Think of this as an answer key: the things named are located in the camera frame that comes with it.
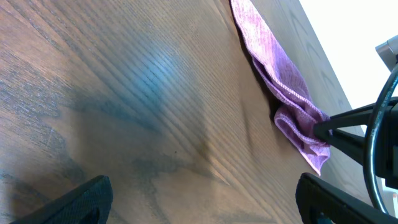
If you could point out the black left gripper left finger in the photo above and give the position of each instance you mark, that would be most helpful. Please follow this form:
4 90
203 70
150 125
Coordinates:
89 203

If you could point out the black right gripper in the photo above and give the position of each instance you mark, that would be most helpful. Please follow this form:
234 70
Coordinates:
356 147

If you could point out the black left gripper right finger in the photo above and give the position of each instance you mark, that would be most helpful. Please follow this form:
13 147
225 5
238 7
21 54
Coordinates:
320 202

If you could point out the purple microfibre cloth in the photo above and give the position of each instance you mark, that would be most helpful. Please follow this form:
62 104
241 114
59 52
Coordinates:
297 115

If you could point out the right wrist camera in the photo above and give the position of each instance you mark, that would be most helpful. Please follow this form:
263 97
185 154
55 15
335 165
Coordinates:
388 52

